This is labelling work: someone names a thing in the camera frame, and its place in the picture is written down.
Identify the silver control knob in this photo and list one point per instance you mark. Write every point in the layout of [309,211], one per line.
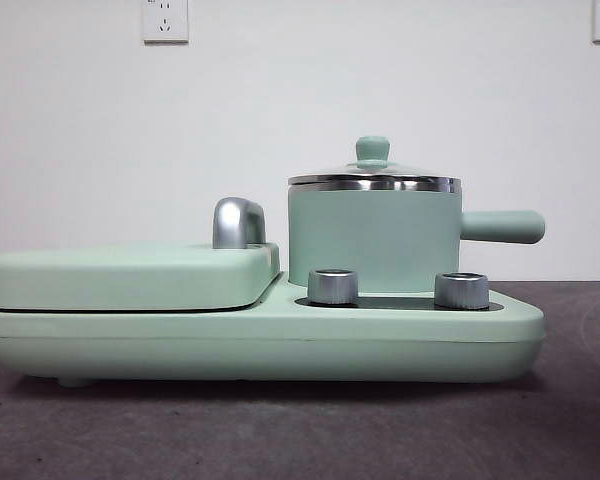
[461,291]
[331,287]

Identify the mint green hinged griddle cover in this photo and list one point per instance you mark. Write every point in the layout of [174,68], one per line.
[130,280]

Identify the mint green saucepan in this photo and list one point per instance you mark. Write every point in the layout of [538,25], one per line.
[370,235]

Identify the glass lid with green knob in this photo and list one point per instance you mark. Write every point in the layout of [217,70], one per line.
[372,149]

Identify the mint green breakfast machine base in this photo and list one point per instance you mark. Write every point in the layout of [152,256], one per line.
[130,345]

